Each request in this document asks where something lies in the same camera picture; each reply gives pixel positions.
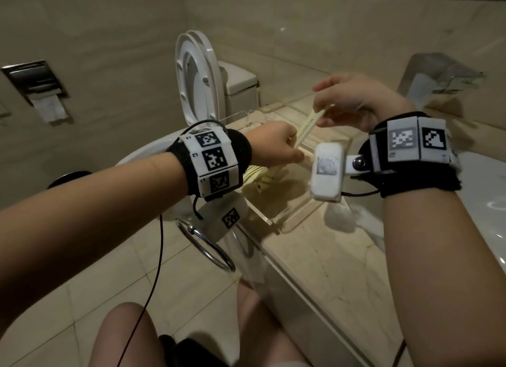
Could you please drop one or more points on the white toilet lid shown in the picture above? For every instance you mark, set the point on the white toilet lid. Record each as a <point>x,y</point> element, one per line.
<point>195,82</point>

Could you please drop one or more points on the person's right forearm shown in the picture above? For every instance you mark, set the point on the person's right forearm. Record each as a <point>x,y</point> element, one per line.
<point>442,268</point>

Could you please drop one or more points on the white toilet paper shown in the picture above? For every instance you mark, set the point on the white toilet paper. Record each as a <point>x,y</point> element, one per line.
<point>48,107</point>

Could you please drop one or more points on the person's leg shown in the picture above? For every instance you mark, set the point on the person's leg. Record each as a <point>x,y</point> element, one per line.
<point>263,331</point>
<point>124,335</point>

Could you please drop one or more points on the white sink basin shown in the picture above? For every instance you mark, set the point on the white sink basin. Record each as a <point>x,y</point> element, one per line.
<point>484,204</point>

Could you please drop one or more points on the clear acrylic tray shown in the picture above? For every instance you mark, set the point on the clear acrylic tray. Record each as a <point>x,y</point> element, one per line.
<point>292,204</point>

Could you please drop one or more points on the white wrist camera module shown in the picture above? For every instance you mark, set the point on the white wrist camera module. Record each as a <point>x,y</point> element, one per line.
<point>326,173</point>

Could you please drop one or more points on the person's right leg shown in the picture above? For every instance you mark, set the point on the person's right leg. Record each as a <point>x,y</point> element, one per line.
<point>263,331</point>

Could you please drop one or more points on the black shorts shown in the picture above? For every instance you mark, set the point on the black shorts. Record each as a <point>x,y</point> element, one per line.
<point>193,353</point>

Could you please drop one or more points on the long cream sachet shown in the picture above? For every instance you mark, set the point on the long cream sachet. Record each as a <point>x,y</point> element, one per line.
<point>310,127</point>

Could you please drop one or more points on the black waste bin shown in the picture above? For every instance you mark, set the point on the black waste bin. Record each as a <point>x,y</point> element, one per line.
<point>69,177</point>

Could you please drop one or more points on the metal tissue box holder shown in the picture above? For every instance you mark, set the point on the metal tissue box holder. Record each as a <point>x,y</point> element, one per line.
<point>433,76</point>

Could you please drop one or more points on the cream packets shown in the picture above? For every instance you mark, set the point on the cream packets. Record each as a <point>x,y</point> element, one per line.
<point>265,179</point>

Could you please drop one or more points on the white toilet bowl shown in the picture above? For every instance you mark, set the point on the white toilet bowl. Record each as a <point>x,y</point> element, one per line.
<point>152,147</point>

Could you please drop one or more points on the metal toilet paper holder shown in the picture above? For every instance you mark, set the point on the metal toilet paper holder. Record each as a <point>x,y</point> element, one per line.
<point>33,78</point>

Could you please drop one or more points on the person's right thumb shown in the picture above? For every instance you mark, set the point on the person's right thumb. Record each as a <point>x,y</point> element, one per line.
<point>334,118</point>

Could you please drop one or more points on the white vanity cabinet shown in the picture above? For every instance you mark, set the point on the white vanity cabinet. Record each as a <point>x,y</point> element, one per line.
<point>300,311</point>

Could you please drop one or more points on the person's left forearm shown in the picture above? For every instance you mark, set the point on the person's left forearm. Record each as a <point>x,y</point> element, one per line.
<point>91,216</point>

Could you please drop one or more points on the person's left leg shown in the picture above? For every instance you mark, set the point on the person's left leg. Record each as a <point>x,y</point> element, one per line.
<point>124,335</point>

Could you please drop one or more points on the black wristband with marker tracker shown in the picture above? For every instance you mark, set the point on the black wristband with marker tracker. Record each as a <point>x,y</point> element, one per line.
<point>213,159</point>
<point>415,149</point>

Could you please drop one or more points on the person's left fingers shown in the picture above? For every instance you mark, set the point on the person's left fingers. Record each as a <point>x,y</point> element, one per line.
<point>294,151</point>

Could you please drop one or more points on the white toilet tank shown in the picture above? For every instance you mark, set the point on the white toilet tank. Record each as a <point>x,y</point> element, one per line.
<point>239,88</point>

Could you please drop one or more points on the person's left hand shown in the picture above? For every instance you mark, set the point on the person's left hand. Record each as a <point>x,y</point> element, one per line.
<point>272,143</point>

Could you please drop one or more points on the person's right hand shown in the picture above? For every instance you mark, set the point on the person's right hand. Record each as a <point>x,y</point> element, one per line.
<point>359,97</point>

